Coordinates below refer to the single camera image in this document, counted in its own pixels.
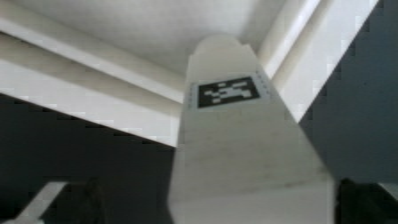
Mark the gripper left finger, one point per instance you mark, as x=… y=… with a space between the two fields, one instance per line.
x=39 y=203

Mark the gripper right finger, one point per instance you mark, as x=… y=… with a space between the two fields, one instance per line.
x=387 y=191

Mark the white desk leg with tag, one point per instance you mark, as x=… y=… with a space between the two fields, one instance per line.
x=249 y=176

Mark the white desk top tray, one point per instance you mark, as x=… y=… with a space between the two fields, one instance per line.
x=94 y=52

